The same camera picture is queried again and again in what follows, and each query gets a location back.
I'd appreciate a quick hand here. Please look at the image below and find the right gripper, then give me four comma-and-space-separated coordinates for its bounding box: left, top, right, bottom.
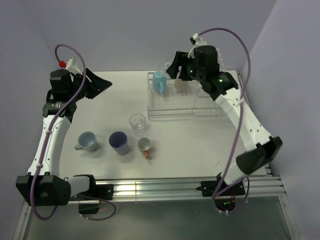
166, 51, 205, 84

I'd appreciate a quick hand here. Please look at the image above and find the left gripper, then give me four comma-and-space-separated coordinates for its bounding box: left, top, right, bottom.
68, 68, 112, 102

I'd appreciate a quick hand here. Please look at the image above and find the light blue faceted mug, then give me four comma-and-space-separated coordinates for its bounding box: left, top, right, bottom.
152, 70, 167, 95

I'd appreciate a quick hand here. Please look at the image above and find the beige tall tumbler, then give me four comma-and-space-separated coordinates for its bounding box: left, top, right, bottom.
173, 78, 190, 91

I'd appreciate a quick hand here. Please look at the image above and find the clear glass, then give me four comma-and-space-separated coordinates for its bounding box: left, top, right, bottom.
129, 113, 146, 134

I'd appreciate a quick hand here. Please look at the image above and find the purple tumbler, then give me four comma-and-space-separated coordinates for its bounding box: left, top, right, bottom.
108, 131, 129, 156

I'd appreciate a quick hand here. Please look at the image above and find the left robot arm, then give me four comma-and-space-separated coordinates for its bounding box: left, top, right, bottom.
15, 69, 112, 207

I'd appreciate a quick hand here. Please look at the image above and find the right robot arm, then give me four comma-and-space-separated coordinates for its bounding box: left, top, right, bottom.
166, 45, 283, 198

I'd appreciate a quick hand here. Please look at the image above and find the clear acrylic plate holder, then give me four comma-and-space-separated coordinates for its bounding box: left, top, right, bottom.
216, 48, 230, 73

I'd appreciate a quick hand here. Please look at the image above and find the pale blue teacup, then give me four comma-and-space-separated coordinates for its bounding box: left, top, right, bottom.
74, 131, 99, 152

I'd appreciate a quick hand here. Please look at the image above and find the orange espresso cup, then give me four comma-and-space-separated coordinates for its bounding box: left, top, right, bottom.
137, 137, 152, 160

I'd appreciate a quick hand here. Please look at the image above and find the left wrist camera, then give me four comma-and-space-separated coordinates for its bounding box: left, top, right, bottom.
58, 57, 82, 75

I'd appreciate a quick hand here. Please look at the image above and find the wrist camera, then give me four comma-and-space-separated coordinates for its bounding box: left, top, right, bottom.
187, 33, 208, 58
58, 57, 82, 75

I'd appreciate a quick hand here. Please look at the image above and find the white wire dish rack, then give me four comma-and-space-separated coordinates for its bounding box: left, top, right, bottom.
147, 71, 226, 121

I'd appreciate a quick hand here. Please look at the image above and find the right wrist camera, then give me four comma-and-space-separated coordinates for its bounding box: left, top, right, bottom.
187, 33, 208, 58

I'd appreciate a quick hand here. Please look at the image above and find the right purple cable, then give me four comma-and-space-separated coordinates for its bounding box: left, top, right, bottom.
197, 27, 252, 215

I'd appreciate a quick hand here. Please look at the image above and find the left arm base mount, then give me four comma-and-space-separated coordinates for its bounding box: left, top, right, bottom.
69, 184, 117, 221

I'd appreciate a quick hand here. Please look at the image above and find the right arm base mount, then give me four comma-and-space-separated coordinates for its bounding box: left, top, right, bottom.
196, 180, 250, 215

